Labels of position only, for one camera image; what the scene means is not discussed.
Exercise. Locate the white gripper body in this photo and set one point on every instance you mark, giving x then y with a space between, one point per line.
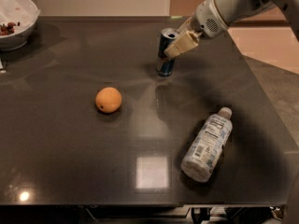
207 20

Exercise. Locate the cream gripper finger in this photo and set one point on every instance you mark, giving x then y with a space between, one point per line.
184 42
186 26

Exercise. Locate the red bull can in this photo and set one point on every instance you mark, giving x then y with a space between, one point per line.
165 64

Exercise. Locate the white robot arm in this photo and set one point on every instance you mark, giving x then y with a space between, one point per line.
236 10

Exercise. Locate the orange fruit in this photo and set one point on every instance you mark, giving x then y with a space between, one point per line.
108 100

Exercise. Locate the clear plastic water bottle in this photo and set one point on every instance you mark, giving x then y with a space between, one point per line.
205 151

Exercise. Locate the white bowl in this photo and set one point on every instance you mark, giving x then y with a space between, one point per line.
24 14

